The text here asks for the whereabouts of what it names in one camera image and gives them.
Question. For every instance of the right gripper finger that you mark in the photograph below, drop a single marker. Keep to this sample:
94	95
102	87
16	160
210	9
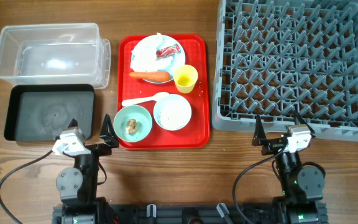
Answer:
259	138
299	120

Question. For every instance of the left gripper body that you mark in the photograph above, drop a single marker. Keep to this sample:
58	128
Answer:
94	147

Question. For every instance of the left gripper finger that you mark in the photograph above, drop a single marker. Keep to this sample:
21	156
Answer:
107	132
73	123

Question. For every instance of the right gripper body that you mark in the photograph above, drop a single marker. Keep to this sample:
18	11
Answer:
277	147

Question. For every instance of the brown food scrap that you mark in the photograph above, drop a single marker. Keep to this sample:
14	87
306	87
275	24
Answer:
131	126

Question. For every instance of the green bowl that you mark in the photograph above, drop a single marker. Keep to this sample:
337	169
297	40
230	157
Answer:
143	121

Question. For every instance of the white plastic spoon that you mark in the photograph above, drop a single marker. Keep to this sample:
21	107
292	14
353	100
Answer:
158	96

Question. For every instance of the light blue bowl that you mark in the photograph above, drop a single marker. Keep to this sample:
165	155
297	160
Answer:
174	101

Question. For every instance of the orange carrot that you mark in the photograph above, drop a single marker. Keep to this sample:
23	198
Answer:
159	76

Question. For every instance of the white napkin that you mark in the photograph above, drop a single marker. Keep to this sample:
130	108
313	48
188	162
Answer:
144	55

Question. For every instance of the yellow plastic cup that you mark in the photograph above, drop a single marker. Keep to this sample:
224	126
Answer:
185	78

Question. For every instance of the light blue plate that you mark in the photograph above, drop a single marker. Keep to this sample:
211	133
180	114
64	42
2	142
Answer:
178	59

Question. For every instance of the red snack wrapper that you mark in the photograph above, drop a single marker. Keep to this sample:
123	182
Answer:
168	51

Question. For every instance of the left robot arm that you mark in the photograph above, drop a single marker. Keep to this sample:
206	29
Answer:
78	184

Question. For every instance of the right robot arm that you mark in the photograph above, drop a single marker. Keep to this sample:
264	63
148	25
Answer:
302	182

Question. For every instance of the black waste tray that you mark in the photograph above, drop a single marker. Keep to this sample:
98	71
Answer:
42	112

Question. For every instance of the grey dishwasher rack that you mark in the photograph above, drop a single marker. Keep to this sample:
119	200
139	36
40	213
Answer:
277	58

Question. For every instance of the clear plastic waste bin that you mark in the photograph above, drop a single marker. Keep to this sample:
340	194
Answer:
51	54

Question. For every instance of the red serving tray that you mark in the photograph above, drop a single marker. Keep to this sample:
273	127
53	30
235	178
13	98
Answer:
197	132

